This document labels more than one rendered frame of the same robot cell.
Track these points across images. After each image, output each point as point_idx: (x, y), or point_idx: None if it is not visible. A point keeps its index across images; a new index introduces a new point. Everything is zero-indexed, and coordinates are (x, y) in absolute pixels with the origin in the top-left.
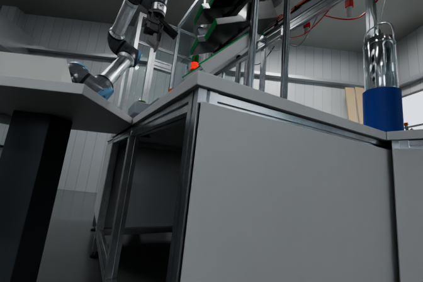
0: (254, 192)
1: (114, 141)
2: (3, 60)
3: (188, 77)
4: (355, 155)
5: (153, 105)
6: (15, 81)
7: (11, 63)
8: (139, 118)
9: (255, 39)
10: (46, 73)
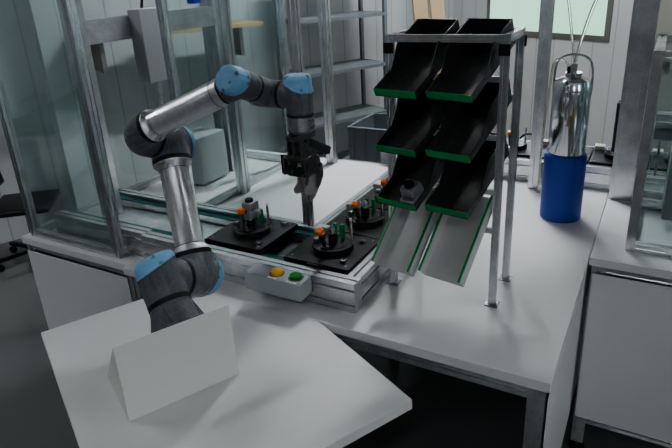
0: (553, 414)
1: None
2: (128, 356)
3: (531, 379)
4: (577, 309)
5: (426, 353)
6: (353, 437)
7: (144, 354)
8: (364, 340)
9: (500, 216)
10: (208, 339)
